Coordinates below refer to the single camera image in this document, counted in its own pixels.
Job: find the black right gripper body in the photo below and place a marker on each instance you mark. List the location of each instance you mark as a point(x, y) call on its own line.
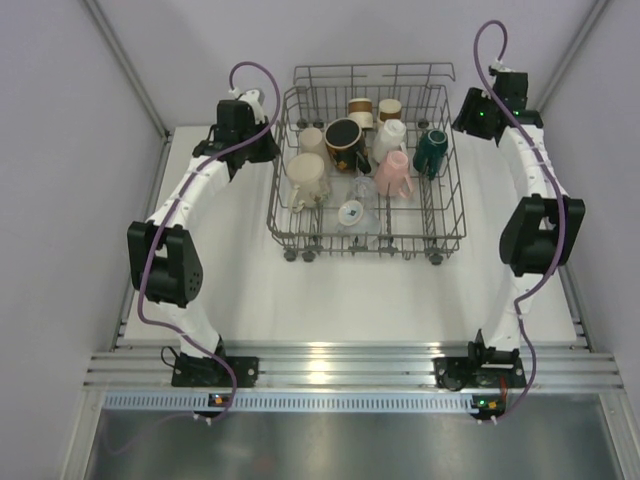
point(263, 148)

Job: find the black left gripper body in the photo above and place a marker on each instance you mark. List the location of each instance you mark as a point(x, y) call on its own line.
point(481, 116)

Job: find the cream mug green inside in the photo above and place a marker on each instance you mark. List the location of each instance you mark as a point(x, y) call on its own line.
point(309, 182)

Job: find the beige plain cup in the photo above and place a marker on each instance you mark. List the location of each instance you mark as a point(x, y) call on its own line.
point(311, 140)

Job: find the white cup teal base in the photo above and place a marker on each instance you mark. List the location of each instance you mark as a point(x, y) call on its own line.
point(430, 152)

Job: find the black skull mug red inside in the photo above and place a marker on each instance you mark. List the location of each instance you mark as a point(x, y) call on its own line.
point(345, 143)

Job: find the cream mug with handle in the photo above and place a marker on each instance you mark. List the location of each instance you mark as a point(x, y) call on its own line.
point(390, 136)

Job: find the pink mug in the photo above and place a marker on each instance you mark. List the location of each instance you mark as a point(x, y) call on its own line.
point(393, 177)

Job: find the clear glass tumbler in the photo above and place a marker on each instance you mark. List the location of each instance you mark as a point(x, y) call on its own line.
point(364, 190)

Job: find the light blue mug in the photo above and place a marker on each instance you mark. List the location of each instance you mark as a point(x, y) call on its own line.
point(355, 219)

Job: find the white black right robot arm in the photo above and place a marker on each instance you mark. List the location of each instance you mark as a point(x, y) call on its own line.
point(165, 267)

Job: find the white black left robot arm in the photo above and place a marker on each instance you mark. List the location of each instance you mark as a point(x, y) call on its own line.
point(540, 233)

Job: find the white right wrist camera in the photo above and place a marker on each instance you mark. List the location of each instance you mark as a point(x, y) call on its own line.
point(255, 98)

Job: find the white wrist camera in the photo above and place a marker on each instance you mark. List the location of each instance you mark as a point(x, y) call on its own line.
point(255, 98)
point(497, 65)

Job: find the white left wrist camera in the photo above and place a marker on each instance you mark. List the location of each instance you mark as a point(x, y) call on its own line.
point(497, 65)

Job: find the aluminium corner frame post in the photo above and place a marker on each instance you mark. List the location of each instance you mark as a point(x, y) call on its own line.
point(108, 34)

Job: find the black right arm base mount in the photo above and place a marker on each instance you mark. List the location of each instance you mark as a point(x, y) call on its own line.
point(193, 372)

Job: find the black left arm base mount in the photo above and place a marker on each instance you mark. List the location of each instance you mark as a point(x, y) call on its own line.
point(458, 373)

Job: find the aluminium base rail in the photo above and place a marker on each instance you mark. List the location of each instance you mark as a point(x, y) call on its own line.
point(326, 366)

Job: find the perforated blue-grey cable tray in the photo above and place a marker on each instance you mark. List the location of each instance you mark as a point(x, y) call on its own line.
point(291, 402)

